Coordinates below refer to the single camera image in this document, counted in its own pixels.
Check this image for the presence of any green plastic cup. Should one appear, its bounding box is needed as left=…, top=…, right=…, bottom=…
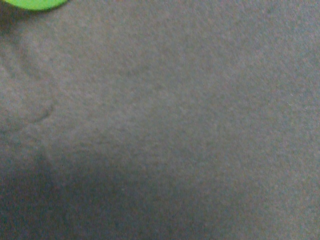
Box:
left=3, top=0, right=68, bottom=11

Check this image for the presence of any black tablecloth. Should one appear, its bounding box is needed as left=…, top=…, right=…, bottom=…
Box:
left=0, top=0, right=320, bottom=240

